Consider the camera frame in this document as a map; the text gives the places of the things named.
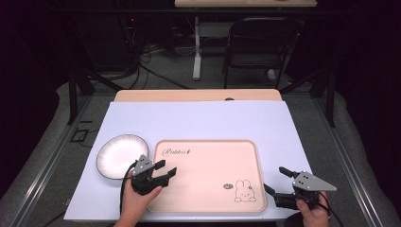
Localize white table mat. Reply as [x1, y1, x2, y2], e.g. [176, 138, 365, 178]
[63, 100, 313, 222]

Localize dark round stool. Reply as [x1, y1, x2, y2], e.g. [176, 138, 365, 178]
[283, 212, 305, 227]

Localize light wooden table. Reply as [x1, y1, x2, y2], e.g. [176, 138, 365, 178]
[113, 88, 283, 103]

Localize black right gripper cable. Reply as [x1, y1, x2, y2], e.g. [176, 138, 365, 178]
[317, 190, 345, 227]

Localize black folding chair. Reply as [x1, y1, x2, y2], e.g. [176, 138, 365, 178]
[222, 16, 305, 90]

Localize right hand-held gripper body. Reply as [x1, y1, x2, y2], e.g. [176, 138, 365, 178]
[273, 170, 338, 211]

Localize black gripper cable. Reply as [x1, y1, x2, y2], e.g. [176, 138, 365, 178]
[317, 190, 345, 227]
[119, 160, 140, 216]

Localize black floor cables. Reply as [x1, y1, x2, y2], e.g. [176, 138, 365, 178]
[119, 15, 195, 91]

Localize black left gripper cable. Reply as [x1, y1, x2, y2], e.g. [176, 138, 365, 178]
[119, 160, 140, 216]

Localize white table leg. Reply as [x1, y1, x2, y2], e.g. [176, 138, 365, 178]
[192, 16, 203, 81]

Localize pink tray with rabbit print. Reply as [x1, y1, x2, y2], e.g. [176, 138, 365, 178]
[147, 139, 268, 214]

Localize black metal stand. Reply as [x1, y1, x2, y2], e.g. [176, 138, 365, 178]
[66, 61, 125, 126]
[279, 61, 337, 129]

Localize white plate with dark rim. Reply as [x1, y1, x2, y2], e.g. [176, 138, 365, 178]
[96, 133, 149, 181]

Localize person's right hand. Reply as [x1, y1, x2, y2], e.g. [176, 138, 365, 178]
[295, 191, 331, 227]

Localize person's left hand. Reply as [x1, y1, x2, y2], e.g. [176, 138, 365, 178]
[120, 181, 164, 220]

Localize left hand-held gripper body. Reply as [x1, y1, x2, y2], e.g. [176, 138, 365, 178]
[131, 154, 163, 196]

